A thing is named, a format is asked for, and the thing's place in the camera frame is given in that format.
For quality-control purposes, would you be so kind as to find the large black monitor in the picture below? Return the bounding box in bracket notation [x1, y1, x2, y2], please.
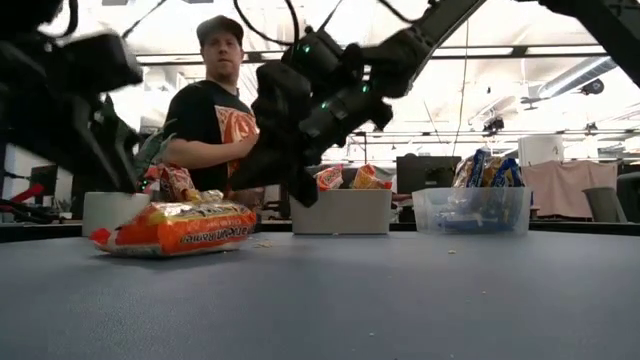
[395, 155, 462, 195]

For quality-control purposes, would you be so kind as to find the green snake plant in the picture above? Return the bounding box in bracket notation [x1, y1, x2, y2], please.
[130, 118, 177, 181]

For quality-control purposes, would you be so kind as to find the white cabinet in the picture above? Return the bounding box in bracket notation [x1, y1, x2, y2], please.
[517, 134, 565, 167]

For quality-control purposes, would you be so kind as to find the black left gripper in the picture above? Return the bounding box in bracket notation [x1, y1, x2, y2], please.
[0, 32, 144, 195]

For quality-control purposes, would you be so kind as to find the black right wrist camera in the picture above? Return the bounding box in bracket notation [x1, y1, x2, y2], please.
[251, 60, 314, 152]

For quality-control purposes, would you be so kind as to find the black table edge rail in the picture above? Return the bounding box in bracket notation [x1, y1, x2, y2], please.
[0, 219, 640, 245]

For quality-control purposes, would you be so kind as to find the pink cloth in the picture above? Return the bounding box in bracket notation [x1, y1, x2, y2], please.
[519, 160, 619, 219]

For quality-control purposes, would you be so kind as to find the white plastic bin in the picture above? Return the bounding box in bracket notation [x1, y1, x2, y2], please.
[289, 188, 394, 236]

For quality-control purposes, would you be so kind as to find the red clamp handle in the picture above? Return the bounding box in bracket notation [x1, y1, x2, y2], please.
[9, 183, 46, 204]

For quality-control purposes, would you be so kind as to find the grey chair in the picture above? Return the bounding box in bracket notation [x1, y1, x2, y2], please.
[582, 186, 629, 224]

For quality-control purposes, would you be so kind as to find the silver ventilation duct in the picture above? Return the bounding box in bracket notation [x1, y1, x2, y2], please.
[537, 55, 619, 100]

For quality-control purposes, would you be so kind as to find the overhead frame beam with lights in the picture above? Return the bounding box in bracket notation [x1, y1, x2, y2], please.
[134, 44, 609, 64]

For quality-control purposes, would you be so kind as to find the clear plastic bin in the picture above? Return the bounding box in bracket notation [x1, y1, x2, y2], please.
[412, 186, 533, 236]

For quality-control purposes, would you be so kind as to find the small black monitor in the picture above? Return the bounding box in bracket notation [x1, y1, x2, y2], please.
[28, 164, 59, 199]

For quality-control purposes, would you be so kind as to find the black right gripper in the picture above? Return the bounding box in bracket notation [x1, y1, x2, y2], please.
[231, 82, 395, 210]

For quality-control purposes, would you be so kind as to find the person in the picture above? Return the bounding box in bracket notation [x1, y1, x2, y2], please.
[162, 14, 266, 211]

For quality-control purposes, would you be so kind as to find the black chair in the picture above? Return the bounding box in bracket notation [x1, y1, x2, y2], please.
[615, 172, 640, 224]

